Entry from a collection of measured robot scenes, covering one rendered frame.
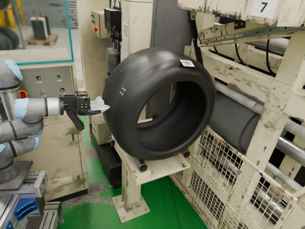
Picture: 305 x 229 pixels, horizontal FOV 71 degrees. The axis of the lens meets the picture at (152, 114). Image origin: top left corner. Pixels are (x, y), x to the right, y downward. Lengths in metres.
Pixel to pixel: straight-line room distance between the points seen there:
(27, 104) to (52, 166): 1.06
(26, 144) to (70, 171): 0.65
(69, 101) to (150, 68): 0.35
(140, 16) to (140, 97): 0.49
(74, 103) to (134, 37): 0.50
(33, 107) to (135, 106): 0.38
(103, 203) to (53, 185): 0.47
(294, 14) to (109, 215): 1.86
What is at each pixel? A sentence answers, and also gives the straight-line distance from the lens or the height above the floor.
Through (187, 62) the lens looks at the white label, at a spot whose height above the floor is 1.45.
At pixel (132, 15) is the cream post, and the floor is 1.59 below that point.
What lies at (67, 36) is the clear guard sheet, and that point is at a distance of 1.49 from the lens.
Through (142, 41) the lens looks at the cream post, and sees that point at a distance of 1.23.
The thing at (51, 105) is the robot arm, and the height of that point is 1.30.
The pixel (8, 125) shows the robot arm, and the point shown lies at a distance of 0.97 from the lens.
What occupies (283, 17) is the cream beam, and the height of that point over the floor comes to 1.67.
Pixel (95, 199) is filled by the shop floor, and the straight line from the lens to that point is 2.19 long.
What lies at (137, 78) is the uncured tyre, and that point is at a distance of 0.89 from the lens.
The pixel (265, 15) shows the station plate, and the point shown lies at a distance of 0.88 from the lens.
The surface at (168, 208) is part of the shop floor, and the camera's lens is 2.13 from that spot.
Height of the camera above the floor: 1.71
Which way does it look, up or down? 30 degrees down
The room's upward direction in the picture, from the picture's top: 5 degrees clockwise
